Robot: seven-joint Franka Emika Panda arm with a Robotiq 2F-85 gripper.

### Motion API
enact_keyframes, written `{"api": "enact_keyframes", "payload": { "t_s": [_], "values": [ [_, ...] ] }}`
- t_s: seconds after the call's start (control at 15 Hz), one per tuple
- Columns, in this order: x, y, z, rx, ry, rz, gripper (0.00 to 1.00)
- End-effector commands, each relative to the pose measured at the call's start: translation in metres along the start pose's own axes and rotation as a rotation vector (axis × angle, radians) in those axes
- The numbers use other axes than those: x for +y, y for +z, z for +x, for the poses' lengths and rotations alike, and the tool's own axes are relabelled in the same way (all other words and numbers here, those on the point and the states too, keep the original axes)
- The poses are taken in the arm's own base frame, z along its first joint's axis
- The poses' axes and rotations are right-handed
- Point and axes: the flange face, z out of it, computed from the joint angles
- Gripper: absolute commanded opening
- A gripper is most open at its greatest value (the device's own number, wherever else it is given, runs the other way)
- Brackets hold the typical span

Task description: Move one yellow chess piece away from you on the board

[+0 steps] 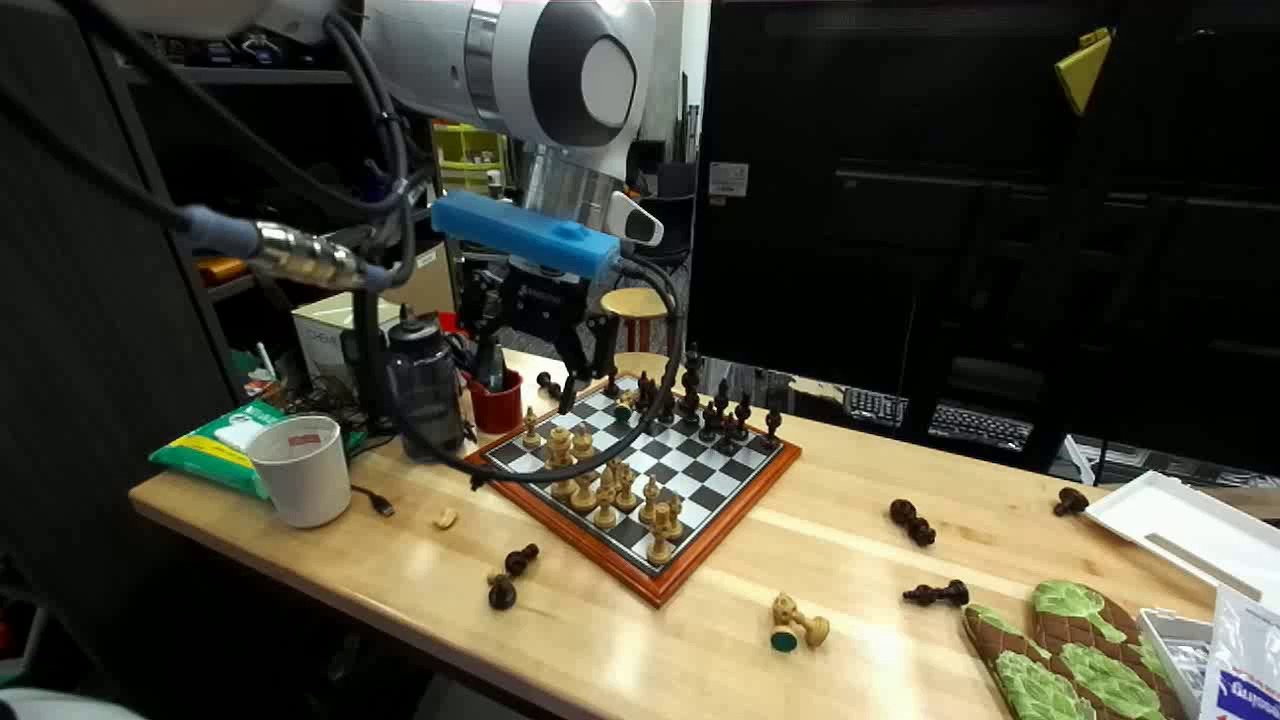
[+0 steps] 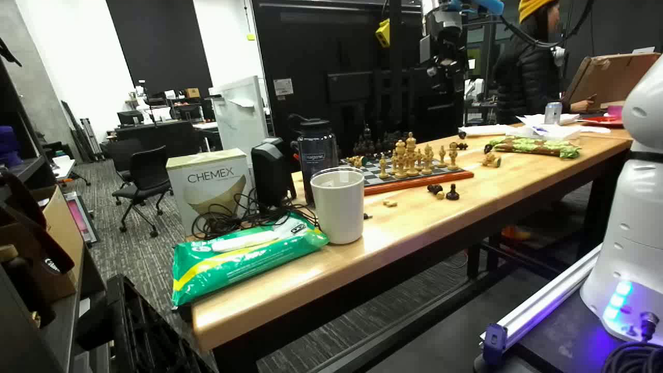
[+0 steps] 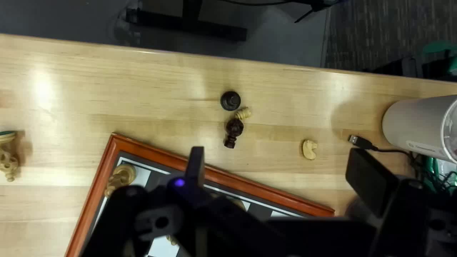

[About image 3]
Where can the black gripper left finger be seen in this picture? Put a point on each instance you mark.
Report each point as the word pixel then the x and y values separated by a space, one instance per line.
pixel 114 232

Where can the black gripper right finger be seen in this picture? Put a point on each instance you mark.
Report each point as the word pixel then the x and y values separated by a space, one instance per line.
pixel 187 191

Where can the yellow chess piece on board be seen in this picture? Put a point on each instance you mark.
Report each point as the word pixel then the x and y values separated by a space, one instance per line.
pixel 122 175

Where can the wooden framed chess board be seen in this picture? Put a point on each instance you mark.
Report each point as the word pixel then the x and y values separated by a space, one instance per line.
pixel 154 167

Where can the dark chess piece lying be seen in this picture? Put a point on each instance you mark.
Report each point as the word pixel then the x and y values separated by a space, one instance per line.
pixel 233 128

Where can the small yellow chess piece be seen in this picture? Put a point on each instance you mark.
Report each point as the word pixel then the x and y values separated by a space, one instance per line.
pixel 243 112

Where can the dark chess piece upright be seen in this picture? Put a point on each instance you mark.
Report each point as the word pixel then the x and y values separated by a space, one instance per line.
pixel 230 100

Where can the yellow chess piece on table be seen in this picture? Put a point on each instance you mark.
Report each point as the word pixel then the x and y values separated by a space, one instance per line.
pixel 309 148

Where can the yellow chess pieces cluster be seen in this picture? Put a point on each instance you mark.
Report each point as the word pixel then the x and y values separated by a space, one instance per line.
pixel 9 161

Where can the white cylindrical cup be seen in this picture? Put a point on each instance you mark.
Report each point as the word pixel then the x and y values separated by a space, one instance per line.
pixel 424 125

